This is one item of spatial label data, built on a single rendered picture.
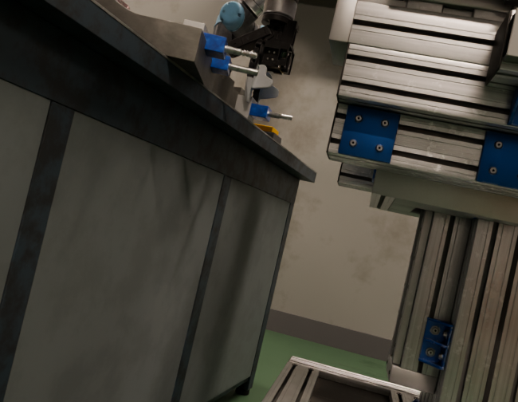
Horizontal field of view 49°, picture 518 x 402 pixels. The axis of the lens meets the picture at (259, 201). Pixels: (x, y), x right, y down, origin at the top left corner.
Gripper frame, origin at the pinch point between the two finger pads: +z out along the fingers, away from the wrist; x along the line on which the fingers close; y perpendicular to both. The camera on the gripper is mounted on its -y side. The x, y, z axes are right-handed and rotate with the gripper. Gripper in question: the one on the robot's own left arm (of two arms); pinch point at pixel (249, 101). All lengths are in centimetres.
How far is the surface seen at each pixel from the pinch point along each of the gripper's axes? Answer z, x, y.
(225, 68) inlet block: 0.2, -26.1, 1.6
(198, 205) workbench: 26.1, -7.7, -3.8
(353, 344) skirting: 81, 201, 33
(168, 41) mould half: 2.5, -44.3, -2.3
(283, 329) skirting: 83, 200, -7
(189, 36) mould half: 0.9, -43.7, 0.6
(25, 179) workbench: 28, -62, -9
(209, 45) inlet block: -0.1, -37.2, 1.8
